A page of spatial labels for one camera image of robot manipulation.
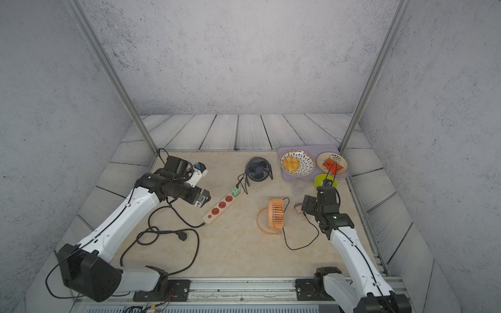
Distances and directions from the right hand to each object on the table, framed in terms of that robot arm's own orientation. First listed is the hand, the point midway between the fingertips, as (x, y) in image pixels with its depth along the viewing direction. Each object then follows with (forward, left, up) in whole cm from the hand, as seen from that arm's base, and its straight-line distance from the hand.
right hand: (317, 200), depth 82 cm
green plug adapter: (+9, +35, -6) cm, 37 cm away
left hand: (0, +47, +6) cm, 47 cm away
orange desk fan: (-4, +17, -5) cm, 19 cm away
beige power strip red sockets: (-2, +48, -11) cm, 50 cm away
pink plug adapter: (+4, +6, -13) cm, 15 cm away
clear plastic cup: (+17, +4, -13) cm, 21 cm away
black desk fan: (+22, +25, -5) cm, 34 cm away
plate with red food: (+32, -17, -12) cm, 38 cm away
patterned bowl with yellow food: (+31, +4, -11) cm, 33 cm away
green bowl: (+19, -7, -10) cm, 23 cm away
